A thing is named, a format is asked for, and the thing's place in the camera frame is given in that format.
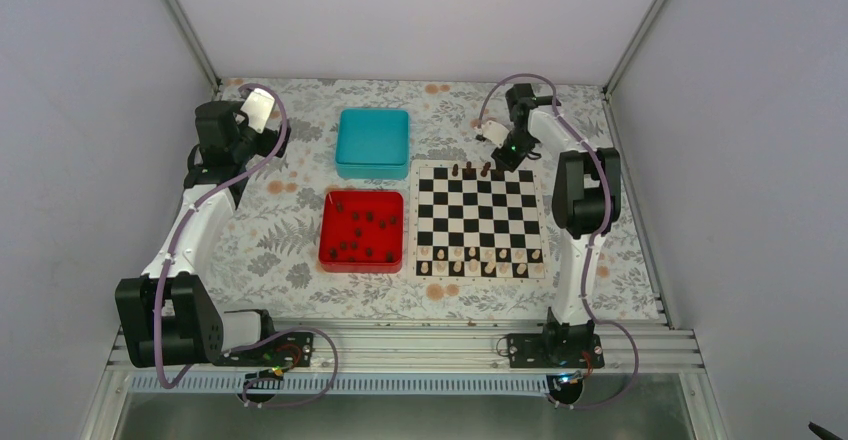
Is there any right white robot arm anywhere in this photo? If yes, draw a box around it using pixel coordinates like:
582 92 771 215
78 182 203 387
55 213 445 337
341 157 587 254
492 83 621 369

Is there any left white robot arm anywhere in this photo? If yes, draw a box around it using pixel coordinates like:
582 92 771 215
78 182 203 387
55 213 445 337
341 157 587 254
115 88 291 368

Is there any black white chessboard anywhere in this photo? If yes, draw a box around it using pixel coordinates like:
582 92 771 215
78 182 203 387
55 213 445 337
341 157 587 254
407 160 549 284

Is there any floral patterned table mat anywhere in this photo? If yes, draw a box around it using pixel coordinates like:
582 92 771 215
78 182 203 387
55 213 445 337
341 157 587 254
198 77 665 323

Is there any teal plastic box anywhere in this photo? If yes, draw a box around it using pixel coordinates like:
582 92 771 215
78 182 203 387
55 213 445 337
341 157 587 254
335 108 410 180

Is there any red plastic tray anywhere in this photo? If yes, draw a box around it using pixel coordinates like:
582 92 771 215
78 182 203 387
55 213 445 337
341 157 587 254
318 189 405 274

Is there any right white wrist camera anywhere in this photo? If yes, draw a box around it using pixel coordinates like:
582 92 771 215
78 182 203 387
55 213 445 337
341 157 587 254
475 120 511 147

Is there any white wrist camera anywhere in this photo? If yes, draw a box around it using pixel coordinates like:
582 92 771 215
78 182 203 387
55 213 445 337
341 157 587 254
475 120 511 147
239 88 276 133

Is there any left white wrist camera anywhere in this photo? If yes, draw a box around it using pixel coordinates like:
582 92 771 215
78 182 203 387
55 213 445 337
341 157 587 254
239 88 276 133

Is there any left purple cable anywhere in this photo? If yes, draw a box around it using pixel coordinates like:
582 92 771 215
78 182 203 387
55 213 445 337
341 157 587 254
150 81 340 409

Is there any purple cable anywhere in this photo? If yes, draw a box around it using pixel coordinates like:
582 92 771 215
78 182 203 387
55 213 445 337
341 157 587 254
476 72 641 412
150 81 340 409

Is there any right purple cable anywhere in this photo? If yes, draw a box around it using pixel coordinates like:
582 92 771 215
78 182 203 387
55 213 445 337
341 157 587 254
476 72 641 412

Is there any aluminium corner post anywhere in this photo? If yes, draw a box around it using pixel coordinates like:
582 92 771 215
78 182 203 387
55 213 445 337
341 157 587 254
163 0 220 91

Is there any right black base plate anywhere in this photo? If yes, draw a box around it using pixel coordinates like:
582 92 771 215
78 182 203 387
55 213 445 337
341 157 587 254
495 333 606 369

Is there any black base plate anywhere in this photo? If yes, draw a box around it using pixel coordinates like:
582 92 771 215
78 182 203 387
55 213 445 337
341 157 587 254
212 332 314 369
495 333 606 369

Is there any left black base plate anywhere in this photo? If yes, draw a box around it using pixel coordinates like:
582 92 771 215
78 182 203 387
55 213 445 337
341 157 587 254
212 332 314 369

